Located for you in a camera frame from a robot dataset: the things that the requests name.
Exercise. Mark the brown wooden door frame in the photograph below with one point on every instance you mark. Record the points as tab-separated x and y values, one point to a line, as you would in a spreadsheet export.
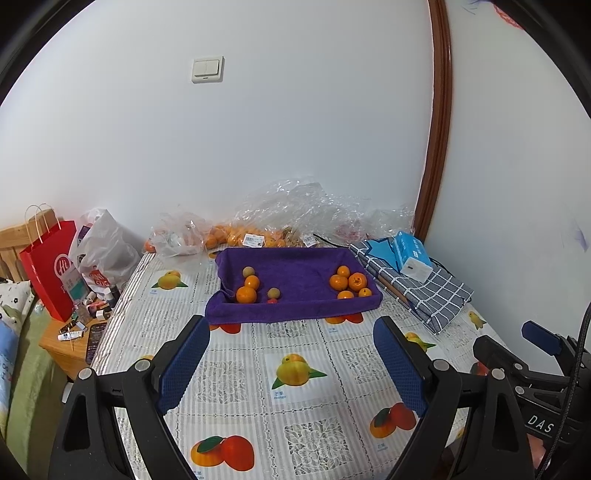
436	115

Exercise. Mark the purple towel-lined tray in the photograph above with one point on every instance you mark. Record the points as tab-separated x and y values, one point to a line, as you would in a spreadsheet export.
295	272

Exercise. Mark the bunch of bagged longans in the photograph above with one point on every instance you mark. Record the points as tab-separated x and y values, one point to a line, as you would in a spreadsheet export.
295	237

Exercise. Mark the white red-printed plastic bag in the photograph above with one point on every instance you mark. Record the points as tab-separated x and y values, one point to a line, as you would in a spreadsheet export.
108	254

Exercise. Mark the red paper bag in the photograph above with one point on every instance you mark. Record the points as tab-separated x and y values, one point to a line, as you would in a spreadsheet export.
48	267

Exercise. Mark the wooden headboard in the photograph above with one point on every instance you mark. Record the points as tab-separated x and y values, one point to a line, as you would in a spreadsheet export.
14	244

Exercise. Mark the crumpled clear plastic bag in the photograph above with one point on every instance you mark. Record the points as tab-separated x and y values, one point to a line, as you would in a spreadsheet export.
369	217

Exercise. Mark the green blanket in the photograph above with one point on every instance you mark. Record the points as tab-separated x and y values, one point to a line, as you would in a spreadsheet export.
34	383

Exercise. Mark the light blue tissue pack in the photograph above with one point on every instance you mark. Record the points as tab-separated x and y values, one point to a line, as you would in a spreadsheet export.
413	254

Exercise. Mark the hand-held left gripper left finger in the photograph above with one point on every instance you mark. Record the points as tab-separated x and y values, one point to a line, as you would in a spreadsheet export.
184	364

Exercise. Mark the cluster of small bottles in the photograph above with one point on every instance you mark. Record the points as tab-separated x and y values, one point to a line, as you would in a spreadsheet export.
99	304

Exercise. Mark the white floral pillow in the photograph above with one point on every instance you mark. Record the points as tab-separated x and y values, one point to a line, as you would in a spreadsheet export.
16	300

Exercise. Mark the translucent white plastic bag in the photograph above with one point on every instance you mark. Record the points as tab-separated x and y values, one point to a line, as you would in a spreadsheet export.
178	237

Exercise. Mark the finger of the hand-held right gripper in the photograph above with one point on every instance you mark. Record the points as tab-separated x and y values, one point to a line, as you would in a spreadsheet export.
540	337
489	350

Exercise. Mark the small white label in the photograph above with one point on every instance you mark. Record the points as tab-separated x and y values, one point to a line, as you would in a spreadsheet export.
308	239

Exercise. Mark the black phone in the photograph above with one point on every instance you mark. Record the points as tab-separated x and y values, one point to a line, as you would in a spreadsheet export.
96	344

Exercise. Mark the white light switch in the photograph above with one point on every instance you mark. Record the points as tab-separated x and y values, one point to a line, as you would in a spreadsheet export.
208	69

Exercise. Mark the blue cloth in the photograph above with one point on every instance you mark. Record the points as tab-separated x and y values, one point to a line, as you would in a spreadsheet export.
7	369

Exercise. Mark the wooden nightstand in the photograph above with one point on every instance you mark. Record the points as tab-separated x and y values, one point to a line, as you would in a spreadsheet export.
64	350

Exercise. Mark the grey checkered cloth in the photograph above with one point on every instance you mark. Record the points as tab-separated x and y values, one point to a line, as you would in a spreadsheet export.
434	295

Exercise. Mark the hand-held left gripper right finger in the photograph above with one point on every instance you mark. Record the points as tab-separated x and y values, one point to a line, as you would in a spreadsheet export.
399	364

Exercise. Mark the white price label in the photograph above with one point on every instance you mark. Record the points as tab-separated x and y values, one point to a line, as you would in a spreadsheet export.
254	239

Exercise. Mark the white tube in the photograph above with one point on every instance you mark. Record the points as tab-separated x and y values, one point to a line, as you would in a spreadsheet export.
71	333

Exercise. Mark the fruit-printed tablecloth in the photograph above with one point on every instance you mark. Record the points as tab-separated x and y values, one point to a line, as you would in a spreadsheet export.
258	350

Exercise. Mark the tan longan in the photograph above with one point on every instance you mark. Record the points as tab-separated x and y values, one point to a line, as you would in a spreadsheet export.
249	272
274	292

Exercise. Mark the pile of bagged mandarins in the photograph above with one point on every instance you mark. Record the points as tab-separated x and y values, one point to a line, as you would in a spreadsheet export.
226	235

